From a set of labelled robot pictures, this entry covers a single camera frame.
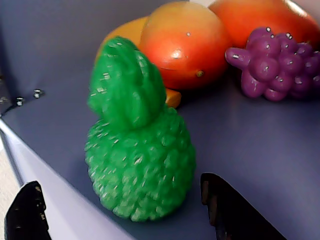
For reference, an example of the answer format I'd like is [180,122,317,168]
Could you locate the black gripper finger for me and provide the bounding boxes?
[4,180,50,240]
[200,172,288,240]

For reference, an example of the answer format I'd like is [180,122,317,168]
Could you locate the green toy pineapple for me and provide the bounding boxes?
[84,36,197,223]

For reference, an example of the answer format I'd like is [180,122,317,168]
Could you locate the light purple toy grapes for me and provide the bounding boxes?
[224,26,320,102]

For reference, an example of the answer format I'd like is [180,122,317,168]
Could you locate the red yellow toy mango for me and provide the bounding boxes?
[138,1,232,91]
[208,0,320,50]

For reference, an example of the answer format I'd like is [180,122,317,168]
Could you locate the yellow toy banana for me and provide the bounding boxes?
[94,16,182,109]

